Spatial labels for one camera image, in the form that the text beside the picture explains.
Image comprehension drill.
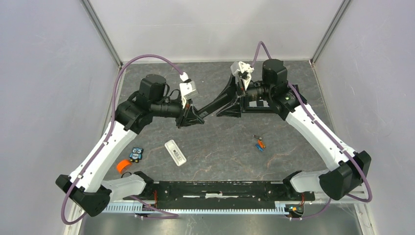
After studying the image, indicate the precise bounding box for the white remote control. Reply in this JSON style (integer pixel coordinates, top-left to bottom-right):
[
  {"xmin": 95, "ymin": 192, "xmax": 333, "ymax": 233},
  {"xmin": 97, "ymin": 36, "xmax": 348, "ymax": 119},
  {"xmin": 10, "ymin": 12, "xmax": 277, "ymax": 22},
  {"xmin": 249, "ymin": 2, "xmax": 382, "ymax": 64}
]
[{"xmin": 164, "ymin": 140, "xmax": 187, "ymax": 166}]

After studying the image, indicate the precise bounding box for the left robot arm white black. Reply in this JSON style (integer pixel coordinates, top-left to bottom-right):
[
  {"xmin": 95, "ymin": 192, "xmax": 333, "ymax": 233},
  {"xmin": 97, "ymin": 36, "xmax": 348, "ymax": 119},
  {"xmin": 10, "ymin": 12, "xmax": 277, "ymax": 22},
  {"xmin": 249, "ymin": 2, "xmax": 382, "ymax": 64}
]
[{"xmin": 56, "ymin": 73, "xmax": 198, "ymax": 217}]

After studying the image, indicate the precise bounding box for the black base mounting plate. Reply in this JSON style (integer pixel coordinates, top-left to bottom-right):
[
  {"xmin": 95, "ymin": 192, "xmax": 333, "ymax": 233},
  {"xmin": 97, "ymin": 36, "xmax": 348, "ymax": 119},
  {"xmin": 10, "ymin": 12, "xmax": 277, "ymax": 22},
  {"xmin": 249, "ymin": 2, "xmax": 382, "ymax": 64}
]
[{"xmin": 139, "ymin": 181, "xmax": 315, "ymax": 210}]

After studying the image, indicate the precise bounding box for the black white chessboard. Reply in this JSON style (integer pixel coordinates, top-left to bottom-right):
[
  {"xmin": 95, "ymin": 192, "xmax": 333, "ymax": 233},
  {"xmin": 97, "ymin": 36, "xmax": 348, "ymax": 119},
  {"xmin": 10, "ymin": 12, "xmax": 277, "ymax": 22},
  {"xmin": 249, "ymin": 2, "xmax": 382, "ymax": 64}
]
[{"xmin": 242, "ymin": 97, "xmax": 274, "ymax": 113}]

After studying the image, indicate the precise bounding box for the white slotted cable duct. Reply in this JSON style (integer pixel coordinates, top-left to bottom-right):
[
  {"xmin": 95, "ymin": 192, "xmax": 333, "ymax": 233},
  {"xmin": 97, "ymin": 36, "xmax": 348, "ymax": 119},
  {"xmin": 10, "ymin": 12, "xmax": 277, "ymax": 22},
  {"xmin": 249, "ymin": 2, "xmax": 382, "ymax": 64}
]
[{"xmin": 103, "ymin": 201, "xmax": 303, "ymax": 215}]

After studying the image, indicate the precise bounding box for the orange battery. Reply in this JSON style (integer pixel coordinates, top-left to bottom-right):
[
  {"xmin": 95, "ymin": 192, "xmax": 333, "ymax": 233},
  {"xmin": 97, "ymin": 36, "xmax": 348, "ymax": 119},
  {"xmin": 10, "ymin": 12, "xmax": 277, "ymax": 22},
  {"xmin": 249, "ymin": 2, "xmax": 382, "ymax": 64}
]
[{"xmin": 257, "ymin": 140, "xmax": 266, "ymax": 149}]

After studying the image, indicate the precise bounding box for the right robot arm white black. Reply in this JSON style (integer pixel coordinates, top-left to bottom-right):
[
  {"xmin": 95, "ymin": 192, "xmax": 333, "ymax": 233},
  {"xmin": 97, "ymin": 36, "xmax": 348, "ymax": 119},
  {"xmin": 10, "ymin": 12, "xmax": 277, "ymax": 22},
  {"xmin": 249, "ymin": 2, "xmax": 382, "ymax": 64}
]
[{"xmin": 217, "ymin": 59, "xmax": 373, "ymax": 203}]

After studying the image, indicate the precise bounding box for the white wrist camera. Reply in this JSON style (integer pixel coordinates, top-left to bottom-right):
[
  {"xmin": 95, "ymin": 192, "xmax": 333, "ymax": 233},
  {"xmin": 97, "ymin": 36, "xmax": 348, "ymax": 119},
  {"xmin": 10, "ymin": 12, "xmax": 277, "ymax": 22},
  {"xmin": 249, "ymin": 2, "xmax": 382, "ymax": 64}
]
[
  {"xmin": 231, "ymin": 61, "xmax": 254, "ymax": 88},
  {"xmin": 179, "ymin": 72, "xmax": 199, "ymax": 108}
]

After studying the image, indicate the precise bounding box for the blue battery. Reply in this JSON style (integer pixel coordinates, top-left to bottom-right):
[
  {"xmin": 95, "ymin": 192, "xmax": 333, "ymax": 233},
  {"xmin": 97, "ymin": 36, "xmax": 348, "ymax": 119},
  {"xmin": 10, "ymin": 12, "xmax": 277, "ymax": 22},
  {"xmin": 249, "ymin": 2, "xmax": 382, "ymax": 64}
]
[{"xmin": 255, "ymin": 144, "xmax": 263, "ymax": 152}]

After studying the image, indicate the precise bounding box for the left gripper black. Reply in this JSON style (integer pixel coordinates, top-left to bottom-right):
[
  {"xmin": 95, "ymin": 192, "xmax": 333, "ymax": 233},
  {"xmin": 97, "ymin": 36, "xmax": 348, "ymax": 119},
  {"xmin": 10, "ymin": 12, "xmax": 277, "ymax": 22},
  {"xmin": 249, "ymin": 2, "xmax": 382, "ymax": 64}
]
[{"xmin": 151, "ymin": 95, "xmax": 205, "ymax": 129}]

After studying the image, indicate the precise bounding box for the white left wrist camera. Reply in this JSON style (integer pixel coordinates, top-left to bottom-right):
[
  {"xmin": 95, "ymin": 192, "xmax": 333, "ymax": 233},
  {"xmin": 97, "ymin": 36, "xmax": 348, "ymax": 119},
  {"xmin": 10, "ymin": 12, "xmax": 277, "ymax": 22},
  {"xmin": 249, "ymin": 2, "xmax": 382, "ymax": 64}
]
[{"xmin": 179, "ymin": 72, "xmax": 199, "ymax": 108}]

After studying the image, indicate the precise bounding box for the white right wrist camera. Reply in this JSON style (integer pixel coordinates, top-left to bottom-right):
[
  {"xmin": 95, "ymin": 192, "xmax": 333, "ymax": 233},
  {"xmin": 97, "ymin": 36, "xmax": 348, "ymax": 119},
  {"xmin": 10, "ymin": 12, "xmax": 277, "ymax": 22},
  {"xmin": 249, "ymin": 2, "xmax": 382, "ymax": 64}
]
[{"xmin": 231, "ymin": 61, "xmax": 254, "ymax": 88}]

